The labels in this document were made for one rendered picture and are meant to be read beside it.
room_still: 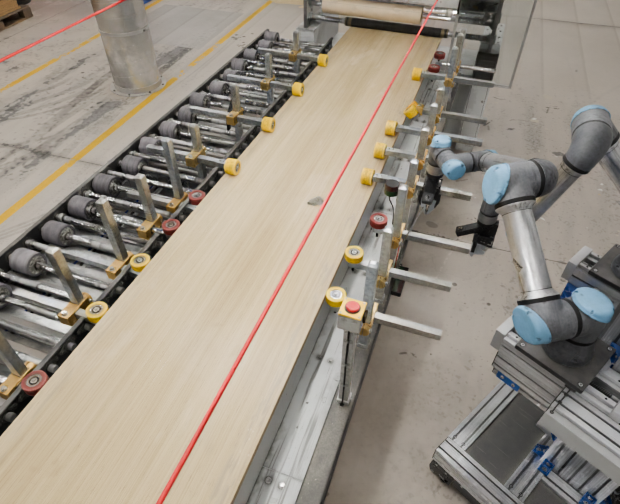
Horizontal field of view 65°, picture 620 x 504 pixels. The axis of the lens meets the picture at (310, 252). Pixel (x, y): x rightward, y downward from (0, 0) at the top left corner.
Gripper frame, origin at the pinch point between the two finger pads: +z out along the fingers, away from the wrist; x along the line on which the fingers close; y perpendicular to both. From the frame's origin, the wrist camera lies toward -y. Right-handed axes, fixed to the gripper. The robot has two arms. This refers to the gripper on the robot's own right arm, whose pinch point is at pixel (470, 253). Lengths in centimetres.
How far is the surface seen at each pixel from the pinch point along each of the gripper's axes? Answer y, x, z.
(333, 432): -33, -93, 12
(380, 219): -41.6, -0.4, -8.2
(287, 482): -43, -112, 20
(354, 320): -32, -83, -39
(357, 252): -45, -24, -8
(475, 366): 21, 3, 83
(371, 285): -33, -56, -24
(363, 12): -113, 226, -22
